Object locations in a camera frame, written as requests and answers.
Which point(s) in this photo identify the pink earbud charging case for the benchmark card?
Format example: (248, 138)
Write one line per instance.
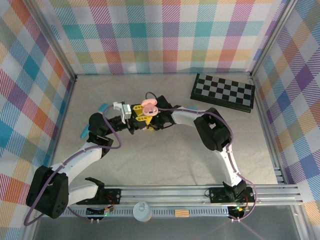
(148, 103)

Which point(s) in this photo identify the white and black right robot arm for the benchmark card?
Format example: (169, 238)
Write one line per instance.
(187, 116)

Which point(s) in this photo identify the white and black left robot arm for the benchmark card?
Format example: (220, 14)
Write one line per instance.
(80, 157)

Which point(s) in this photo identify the teal cylindrical tube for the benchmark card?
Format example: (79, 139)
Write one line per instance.
(85, 133)

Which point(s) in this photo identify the black and silver chessboard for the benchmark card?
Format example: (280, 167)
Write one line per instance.
(225, 92)

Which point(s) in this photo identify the white tin can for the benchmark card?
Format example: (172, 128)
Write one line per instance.
(142, 211)

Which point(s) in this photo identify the small wooden block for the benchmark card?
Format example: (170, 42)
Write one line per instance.
(182, 213)

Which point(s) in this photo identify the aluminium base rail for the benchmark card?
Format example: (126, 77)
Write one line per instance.
(162, 193)

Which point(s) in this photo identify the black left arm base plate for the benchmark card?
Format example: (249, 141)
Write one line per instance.
(113, 196)

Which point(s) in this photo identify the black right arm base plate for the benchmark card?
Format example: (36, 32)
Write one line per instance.
(217, 195)

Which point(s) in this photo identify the aluminium frame post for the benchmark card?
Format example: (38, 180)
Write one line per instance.
(54, 40)
(272, 37)

